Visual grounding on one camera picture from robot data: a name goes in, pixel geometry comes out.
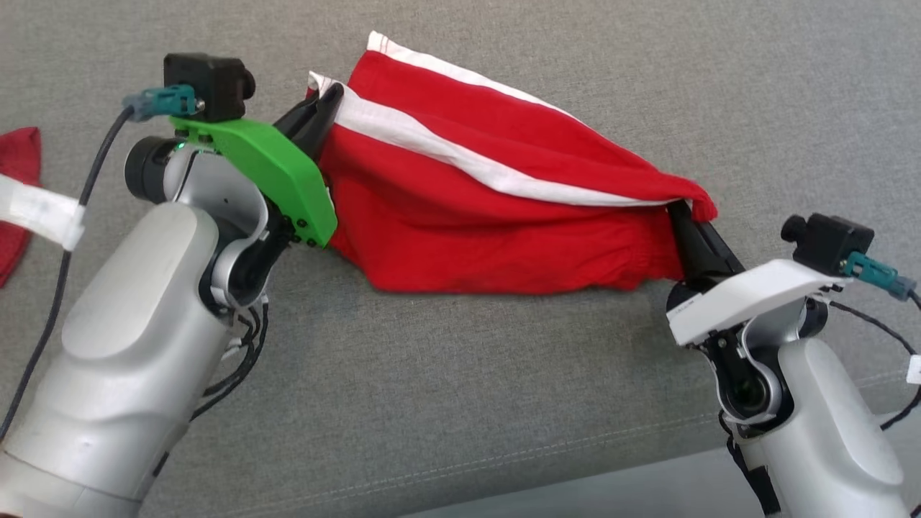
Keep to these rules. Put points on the red basketball jersey white sleeves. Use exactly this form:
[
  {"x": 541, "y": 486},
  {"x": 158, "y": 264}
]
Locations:
[{"x": 18, "y": 158}]

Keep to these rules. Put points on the grey fabric sofa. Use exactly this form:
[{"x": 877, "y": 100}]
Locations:
[{"x": 504, "y": 403}]

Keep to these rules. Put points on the teal right camera connector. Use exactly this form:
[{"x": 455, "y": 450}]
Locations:
[{"x": 878, "y": 275}]

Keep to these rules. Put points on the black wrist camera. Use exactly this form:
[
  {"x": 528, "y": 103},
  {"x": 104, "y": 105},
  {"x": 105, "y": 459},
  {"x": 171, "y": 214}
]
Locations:
[
  {"x": 831, "y": 241},
  {"x": 205, "y": 83}
]

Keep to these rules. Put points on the red shorts with white stripes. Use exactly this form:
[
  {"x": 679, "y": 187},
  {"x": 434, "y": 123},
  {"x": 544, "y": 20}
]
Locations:
[{"x": 468, "y": 208}]

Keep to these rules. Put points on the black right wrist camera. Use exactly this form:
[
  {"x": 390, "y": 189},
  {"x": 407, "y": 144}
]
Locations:
[{"x": 831, "y": 241}]

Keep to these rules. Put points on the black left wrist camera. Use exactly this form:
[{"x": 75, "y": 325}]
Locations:
[{"x": 205, "y": 83}]

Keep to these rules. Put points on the teal camera connector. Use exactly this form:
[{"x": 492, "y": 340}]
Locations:
[
  {"x": 162, "y": 101},
  {"x": 878, "y": 275}
]

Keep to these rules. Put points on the teal left camera connector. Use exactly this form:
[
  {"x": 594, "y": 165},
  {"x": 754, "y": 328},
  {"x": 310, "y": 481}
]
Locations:
[{"x": 162, "y": 101}]

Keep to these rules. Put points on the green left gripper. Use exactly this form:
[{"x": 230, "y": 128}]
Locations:
[{"x": 280, "y": 173}]

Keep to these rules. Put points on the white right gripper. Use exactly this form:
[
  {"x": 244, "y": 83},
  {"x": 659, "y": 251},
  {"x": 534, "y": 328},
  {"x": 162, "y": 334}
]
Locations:
[{"x": 741, "y": 295}]

